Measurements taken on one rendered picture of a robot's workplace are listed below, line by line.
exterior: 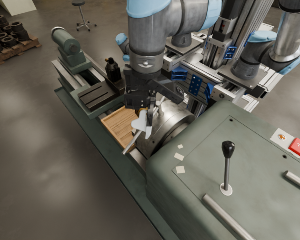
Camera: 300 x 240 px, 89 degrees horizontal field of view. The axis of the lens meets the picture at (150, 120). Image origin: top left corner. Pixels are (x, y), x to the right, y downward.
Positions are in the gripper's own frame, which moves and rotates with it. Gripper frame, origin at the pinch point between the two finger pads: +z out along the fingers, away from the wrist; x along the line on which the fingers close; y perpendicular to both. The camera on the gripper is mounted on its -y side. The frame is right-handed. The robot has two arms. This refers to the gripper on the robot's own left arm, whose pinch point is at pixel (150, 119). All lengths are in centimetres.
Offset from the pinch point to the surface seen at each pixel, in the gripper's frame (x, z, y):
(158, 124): -7.1, 11.4, -4.1
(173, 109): -14.9, 9.8, -10.3
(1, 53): -235, 127, 288
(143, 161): -6.2, 47.8, 1.3
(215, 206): 23.2, 6.6, -19.6
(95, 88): -56, 37, 41
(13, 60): -234, 140, 272
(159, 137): -2.1, 13.5, -4.7
